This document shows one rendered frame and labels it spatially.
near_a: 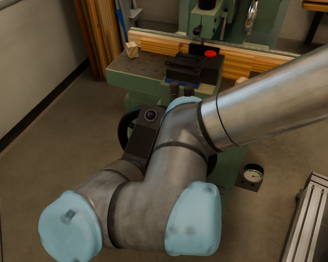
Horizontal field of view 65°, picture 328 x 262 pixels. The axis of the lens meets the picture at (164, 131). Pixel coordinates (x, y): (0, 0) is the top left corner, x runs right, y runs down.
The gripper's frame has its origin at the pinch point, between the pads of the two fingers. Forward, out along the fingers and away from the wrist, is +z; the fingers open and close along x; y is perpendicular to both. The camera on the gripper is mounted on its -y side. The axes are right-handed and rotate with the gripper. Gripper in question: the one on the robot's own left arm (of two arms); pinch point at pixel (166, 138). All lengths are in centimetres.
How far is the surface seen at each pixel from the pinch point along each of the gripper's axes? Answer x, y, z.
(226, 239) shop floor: 25, 67, 67
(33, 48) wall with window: -132, -6, 98
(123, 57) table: -27.8, -14.4, 28.5
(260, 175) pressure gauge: 25.4, 12.8, 27.5
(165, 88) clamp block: -5.4, -9.8, 10.6
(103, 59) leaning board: -105, -5, 146
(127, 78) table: -22.2, -8.6, 22.3
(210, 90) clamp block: 6.0, -11.5, 11.6
